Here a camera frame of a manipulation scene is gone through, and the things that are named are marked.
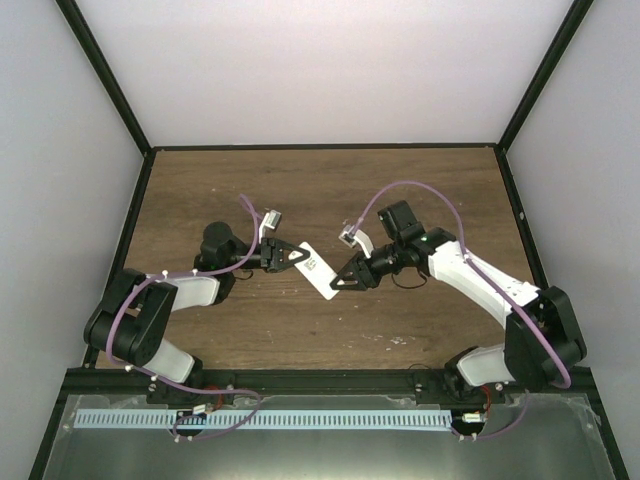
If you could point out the light blue slotted cable duct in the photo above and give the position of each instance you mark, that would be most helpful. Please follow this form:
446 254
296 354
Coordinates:
405 420

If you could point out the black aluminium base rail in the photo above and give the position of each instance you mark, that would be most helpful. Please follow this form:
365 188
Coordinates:
426 386

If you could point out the white remote control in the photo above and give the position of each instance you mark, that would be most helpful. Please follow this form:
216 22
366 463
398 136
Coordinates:
317 272

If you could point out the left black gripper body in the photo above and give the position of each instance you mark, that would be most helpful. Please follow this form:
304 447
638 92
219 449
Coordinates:
265 254

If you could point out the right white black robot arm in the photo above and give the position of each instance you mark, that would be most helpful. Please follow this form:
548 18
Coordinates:
543 340

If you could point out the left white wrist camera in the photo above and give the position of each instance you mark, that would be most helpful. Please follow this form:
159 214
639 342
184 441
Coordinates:
269 223

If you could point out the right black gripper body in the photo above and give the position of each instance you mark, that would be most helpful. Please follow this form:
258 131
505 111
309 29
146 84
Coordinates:
382 271

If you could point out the metal front plate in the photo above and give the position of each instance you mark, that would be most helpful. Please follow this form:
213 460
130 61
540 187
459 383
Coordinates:
528 437

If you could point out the black enclosure frame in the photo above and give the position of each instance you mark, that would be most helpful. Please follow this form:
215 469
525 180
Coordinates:
570 24

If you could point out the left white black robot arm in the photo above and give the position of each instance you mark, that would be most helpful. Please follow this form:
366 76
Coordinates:
131 319

